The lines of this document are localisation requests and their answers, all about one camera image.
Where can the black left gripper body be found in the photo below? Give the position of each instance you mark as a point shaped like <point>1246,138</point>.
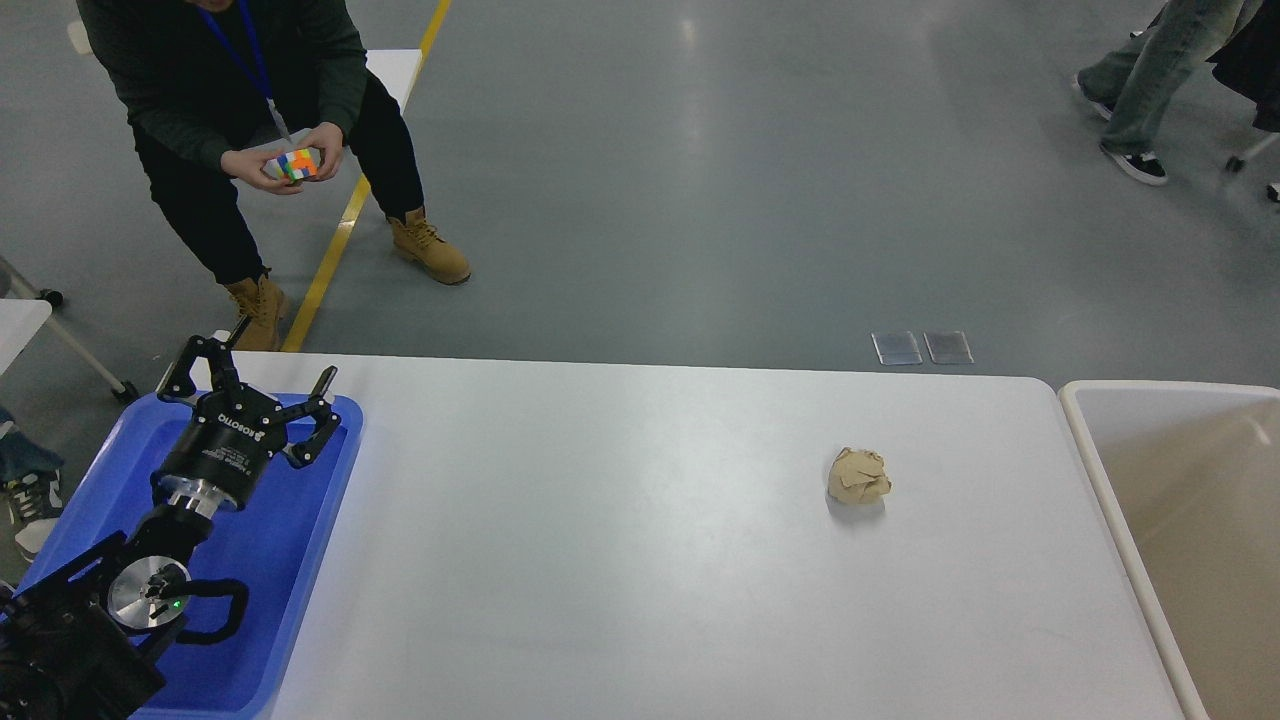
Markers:
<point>224,450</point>

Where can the colourful puzzle cube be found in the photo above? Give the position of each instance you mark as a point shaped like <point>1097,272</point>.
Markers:
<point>297,166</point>

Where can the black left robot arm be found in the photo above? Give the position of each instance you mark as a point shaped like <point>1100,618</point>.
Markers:
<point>85,641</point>

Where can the person's right hand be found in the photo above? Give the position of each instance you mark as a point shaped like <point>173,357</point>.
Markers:
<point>248,165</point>

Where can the person's left hand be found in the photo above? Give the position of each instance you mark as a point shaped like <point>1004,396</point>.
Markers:
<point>326,139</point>

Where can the blue plastic tray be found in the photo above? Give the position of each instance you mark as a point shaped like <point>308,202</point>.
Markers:
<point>275,546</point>

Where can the sneaker at left edge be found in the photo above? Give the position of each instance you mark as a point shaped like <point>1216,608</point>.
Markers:
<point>35,503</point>

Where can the seated person in green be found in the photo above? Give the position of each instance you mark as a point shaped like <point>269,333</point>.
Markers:
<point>198,78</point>

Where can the crumpled brown paper ball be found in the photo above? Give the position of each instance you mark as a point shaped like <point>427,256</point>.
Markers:
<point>857,477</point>

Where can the left metal floor plate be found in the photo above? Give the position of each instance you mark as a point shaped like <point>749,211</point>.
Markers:
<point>897,348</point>

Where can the metal floor plate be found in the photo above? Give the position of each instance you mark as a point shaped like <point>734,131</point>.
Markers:
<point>949,348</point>
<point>897,348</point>

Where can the right metal floor plate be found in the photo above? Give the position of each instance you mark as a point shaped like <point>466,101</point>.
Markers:
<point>949,348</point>

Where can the beige waste bin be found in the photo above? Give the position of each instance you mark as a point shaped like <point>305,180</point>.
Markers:
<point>1187,475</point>

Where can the walking person in jeans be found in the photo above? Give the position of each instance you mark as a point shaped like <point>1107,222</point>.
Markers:
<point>1132,87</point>

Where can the white table leg frame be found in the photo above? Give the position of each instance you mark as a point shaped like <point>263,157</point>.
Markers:
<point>123,391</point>

